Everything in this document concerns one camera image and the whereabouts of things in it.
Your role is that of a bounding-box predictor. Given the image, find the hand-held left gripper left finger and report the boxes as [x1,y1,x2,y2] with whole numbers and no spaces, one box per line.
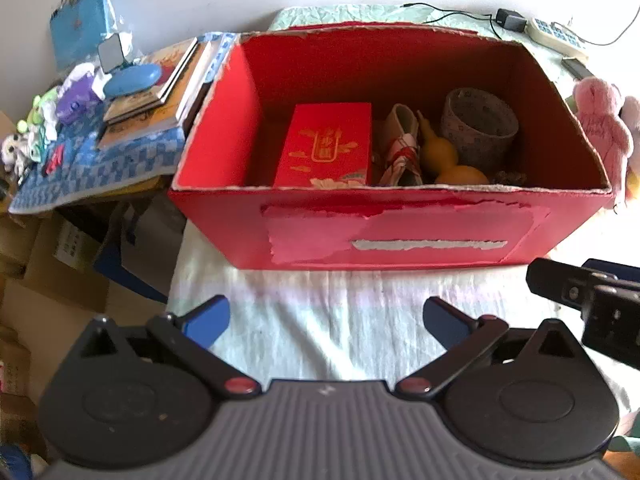
[77,295,263,400]

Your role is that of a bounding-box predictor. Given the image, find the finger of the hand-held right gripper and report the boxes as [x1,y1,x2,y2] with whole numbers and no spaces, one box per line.
[581,258,640,287]
[526,257,602,319]

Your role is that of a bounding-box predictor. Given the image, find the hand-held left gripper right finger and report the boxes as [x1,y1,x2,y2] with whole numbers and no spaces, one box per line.
[395,296,577,400]

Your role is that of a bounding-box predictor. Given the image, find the red cardboard box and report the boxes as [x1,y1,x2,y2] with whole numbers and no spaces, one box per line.
[167,21,615,272]

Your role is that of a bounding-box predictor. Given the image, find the brown gourd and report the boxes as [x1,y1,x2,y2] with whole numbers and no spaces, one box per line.
[416,110,491,186]

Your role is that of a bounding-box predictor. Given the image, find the beige shoe with red ribbon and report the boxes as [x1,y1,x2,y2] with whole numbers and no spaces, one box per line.
[378,103,424,187]

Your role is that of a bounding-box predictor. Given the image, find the red gift box gold print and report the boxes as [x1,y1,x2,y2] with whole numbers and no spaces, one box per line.
[273,103,374,189]

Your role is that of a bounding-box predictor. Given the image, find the blue plastic bin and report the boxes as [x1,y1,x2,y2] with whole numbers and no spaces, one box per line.
[94,200,187,306]

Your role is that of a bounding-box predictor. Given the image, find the white bed sheet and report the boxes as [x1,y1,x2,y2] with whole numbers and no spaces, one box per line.
[167,200,640,433]

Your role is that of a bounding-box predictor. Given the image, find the white and yellow plush duck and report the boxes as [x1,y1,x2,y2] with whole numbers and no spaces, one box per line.
[619,95,640,186]

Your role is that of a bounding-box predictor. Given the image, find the pink teddy bear plush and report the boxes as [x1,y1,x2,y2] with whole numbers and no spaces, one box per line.
[572,77,635,212]

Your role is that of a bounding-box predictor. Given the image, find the labelled cardboard box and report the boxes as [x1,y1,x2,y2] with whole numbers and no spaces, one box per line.
[24,210,118,288]

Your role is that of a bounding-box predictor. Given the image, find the patterned round cup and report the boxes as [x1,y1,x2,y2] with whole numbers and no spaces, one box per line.
[441,87,520,174]

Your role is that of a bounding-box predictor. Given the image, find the blue checkered cloth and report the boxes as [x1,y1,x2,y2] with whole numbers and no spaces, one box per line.
[9,32,242,215]

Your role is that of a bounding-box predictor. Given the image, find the stack of books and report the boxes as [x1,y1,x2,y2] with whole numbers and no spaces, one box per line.
[96,40,217,151]

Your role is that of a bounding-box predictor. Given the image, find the small black device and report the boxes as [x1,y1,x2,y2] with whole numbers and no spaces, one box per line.
[561,57,592,81]

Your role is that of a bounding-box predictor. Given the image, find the small red item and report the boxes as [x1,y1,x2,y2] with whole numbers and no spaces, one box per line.
[44,144,69,177]

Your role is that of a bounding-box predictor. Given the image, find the white power strip blue buttons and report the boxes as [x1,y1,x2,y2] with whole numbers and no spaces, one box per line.
[527,17,590,59]

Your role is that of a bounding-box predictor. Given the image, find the blue glasses case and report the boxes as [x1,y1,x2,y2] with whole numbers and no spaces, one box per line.
[103,63,164,97]

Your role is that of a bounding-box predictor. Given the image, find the purple toy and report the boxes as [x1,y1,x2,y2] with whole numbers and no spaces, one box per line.
[55,77,104,124]

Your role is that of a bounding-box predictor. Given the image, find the orange illustrated book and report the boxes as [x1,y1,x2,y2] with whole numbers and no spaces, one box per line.
[103,37,199,124]

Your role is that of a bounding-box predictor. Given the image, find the spotted dog toy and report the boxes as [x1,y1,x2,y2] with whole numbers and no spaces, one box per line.
[0,131,32,177]

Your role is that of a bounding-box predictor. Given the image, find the green frog plush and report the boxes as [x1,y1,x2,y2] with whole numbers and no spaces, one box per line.
[16,87,62,162]

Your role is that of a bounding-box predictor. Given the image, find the black power adapter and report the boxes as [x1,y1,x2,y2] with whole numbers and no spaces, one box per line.
[495,8,529,33]

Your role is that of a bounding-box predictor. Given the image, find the small standing mirror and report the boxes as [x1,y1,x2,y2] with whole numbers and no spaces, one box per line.
[97,33,126,74]

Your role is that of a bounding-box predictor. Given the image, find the light green quilt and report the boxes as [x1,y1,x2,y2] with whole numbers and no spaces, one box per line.
[267,3,581,83]

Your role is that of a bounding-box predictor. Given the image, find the blue box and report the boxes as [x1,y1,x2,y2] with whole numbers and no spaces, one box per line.
[49,0,117,72]

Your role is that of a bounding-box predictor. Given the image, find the grey cable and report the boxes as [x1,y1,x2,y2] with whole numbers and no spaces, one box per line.
[565,4,640,47]

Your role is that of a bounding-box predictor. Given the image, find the black cable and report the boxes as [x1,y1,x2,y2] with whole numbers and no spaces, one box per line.
[402,2,502,38]

